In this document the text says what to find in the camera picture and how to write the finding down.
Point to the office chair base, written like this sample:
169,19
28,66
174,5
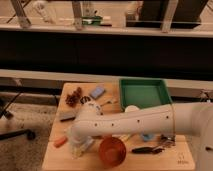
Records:
12,129

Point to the black handled tool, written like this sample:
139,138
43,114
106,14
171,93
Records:
147,150

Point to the green plastic tray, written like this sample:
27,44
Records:
143,93

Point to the small blue cup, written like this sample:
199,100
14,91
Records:
147,137

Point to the white paper cup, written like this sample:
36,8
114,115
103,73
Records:
131,108

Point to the wooden spoon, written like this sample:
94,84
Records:
111,101

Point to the metal clip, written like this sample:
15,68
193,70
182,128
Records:
167,141

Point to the brown grape bunch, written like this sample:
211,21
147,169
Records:
72,99

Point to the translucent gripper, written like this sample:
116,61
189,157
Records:
77,151

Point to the blue sponge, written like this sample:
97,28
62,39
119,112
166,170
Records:
97,92

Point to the green background box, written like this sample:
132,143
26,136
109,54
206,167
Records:
93,21

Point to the orange bowl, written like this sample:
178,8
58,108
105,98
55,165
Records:
112,152

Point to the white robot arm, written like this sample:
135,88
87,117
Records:
179,118

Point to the blue crumpled cloth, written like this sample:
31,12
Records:
86,146

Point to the black white round object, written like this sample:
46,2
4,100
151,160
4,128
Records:
85,99

